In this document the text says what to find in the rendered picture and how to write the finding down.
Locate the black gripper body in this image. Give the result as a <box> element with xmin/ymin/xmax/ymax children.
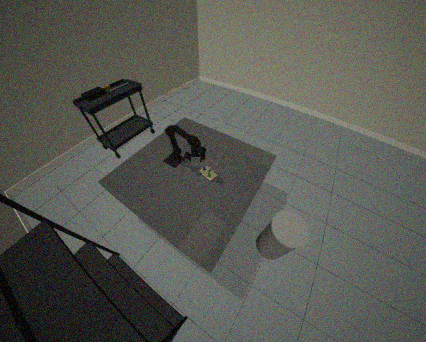
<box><xmin>184</xmin><ymin>151</ymin><xmax>206</xmax><ymax>159</ymax></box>

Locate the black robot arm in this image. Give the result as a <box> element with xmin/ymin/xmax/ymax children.
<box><xmin>165</xmin><ymin>125</ymin><xmax>206</xmax><ymax>162</ymax></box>

